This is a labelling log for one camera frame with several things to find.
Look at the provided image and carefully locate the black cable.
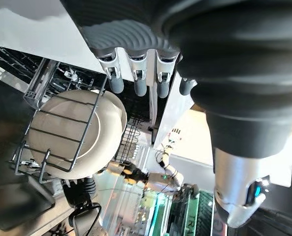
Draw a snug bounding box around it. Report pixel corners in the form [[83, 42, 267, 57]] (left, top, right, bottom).
[[68, 203, 102, 236]]

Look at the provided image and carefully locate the white cabinet panel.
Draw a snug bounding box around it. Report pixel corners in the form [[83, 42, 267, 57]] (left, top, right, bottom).
[[149, 55, 198, 150]]

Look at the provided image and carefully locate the cream ceramic plate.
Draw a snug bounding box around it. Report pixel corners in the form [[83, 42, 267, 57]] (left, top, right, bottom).
[[27, 89, 124, 173], [47, 90, 128, 180]]

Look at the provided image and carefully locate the black wire basket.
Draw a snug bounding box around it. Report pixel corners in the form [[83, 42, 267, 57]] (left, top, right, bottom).
[[115, 117, 143, 165]]

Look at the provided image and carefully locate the black wire dishwasher rack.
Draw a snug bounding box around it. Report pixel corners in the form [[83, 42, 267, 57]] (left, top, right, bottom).
[[8, 87, 107, 185]]

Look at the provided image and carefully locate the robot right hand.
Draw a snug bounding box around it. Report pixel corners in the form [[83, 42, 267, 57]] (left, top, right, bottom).
[[62, 177, 98, 209]]

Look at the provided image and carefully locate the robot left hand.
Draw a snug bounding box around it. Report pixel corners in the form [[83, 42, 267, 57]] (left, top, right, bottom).
[[59, 0, 292, 228]]

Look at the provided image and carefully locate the grey dishwasher upper rack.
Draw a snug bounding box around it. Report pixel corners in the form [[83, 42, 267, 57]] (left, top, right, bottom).
[[0, 45, 107, 109]]

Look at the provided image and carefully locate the green plastic crate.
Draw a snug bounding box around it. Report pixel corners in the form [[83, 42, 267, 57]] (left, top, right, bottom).
[[169, 188, 215, 236]]

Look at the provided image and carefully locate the white countertop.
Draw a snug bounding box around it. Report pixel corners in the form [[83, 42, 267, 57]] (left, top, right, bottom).
[[0, 0, 136, 82]]

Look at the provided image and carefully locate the dark dishwasher door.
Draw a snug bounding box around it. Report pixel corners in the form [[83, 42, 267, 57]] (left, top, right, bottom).
[[0, 73, 56, 232]]

